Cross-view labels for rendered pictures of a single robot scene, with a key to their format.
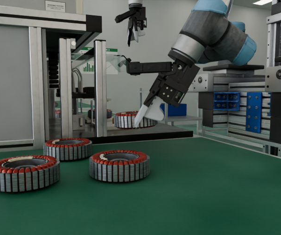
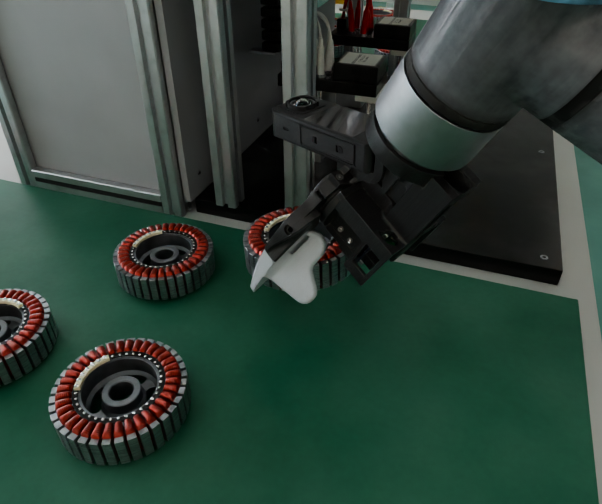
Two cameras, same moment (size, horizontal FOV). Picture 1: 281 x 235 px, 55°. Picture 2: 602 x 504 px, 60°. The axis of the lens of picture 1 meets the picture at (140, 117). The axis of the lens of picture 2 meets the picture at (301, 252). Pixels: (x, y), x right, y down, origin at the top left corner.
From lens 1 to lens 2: 52 cm
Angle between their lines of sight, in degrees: 49
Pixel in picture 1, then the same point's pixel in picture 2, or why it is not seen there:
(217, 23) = (540, 49)
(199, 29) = (449, 68)
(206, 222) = not seen: outside the picture
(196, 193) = not seen: outside the picture
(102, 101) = not seen: hidden behind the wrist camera
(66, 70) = (214, 56)
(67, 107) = (223, 143)
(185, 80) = (402, 218)
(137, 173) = (99, 457)
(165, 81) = (340, 202)
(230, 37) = not seen: outside the picture
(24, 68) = (128, 48)
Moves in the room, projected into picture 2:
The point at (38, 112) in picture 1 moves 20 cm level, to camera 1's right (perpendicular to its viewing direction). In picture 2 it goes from (165, 147) to (278, 200)
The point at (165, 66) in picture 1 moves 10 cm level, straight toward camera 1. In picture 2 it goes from (352, 153) to (245, 201)
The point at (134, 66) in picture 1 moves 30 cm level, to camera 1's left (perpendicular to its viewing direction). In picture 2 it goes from (283, 124) to (90, 54)
